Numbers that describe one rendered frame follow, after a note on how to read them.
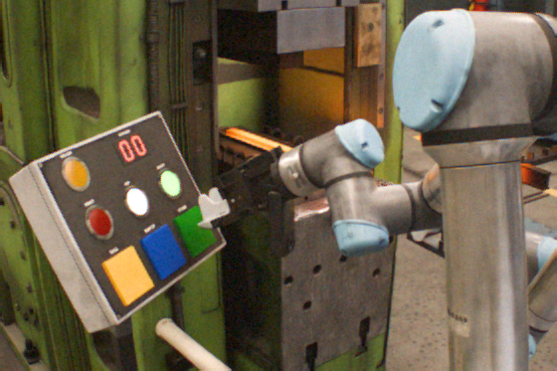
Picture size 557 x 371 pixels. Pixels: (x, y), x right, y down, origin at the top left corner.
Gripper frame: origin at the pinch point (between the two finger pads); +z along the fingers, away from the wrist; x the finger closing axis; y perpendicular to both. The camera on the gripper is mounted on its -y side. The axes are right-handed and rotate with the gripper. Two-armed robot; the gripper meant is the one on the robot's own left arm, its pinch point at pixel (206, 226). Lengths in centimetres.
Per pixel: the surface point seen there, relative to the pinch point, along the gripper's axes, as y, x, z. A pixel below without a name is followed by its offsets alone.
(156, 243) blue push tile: 2.0, 11.0, 2.4
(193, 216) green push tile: 2.5, -0.9, 2.4
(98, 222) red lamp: 9.6, 20.5, 2.8
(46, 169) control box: 20.6, 25.3, 3.2
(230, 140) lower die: 11, -57, 26
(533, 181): -30, -65, -42
